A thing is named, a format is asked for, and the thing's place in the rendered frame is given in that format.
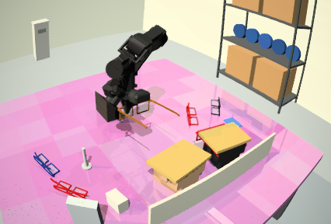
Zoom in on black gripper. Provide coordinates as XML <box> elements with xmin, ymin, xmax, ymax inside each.
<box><xmin>116</xmin><ymin>71</ymin><xmax>150</xmax><ymax>114</ymax></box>

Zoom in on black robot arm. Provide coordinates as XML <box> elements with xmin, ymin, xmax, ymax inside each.
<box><xmin>102</xmin><ymin>24</ymin><xmax>169</xmax><ymax>108</ymax></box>

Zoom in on blue glasses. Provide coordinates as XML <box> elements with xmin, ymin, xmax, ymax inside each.
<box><xmin>33</xmin><ymin>152</ymin><xmax>60</xmax><ymax>177</ymax></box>

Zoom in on brown tortoiseshell glasses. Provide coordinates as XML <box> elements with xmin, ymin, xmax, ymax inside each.
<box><xmin>117</xmin><ymin>99</ymin><xmax>180</xmax><ymax>129</ymax></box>

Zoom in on beige flat panel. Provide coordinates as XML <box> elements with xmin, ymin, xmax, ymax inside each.
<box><xmin>148</xmin><ymin>133</ymin><xmax>276</xmax><ymax>224</ymax></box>

